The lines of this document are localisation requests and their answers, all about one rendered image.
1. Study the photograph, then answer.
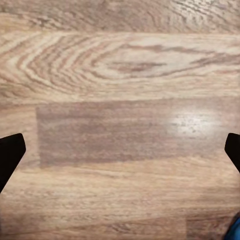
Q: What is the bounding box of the sandal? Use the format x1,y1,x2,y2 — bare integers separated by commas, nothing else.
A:
224,218,240,240

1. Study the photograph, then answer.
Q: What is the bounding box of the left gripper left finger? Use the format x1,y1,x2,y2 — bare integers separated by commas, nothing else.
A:
0,133,26,193

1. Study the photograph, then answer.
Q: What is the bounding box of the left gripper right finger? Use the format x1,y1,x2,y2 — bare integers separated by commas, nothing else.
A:
224,133,240,172

